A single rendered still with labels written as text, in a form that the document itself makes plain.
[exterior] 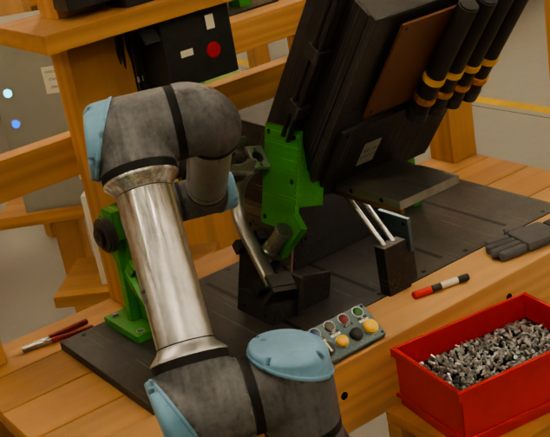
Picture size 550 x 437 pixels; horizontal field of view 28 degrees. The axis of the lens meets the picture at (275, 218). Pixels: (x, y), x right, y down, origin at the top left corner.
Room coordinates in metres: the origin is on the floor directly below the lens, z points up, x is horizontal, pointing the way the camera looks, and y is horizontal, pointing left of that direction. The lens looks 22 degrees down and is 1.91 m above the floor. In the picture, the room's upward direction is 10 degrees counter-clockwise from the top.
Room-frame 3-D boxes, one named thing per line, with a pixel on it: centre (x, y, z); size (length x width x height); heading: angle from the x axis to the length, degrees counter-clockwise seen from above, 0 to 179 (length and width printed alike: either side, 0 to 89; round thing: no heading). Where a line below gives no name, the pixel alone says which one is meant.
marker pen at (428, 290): (1.99, -0.31, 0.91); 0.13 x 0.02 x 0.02; 109
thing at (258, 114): (2.36, -0.10, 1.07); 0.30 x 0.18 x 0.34; 122
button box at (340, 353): (1.83, -0.08, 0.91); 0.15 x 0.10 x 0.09; 122
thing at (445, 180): (2.14, -0.20, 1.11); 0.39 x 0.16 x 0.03; 32
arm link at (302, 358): (1.37, 0.02, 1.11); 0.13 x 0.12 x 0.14; 100
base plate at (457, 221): (2.18, -0.08, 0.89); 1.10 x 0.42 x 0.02; 122
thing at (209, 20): (2.30, 0.12, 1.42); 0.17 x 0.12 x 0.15; 122
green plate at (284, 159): (2.09, -0.05, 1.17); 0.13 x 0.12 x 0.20; 122
